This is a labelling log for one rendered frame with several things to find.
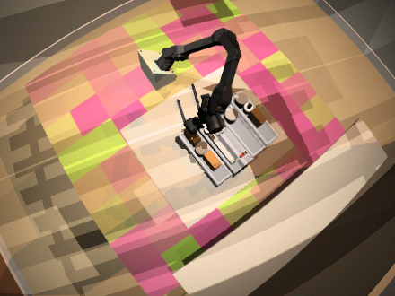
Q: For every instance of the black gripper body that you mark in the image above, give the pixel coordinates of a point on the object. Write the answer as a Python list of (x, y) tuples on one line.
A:
[(194, 125)]

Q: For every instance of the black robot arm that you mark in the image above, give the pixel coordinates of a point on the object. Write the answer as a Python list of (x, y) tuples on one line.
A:
[(222, 94)]

